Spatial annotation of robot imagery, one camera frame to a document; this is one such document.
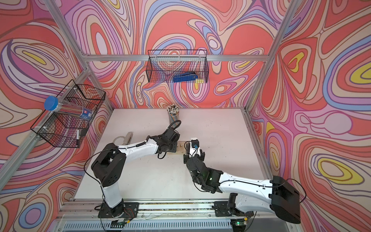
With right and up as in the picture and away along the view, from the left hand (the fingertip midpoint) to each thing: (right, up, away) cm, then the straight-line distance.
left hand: (174, 148), depth 94 cm
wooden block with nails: (+5, +2, -1) cm, 5 cm away
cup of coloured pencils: (-1, +24, +1) cm, 24 cm away
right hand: (+10, +4, -19) cm, 21 cm away
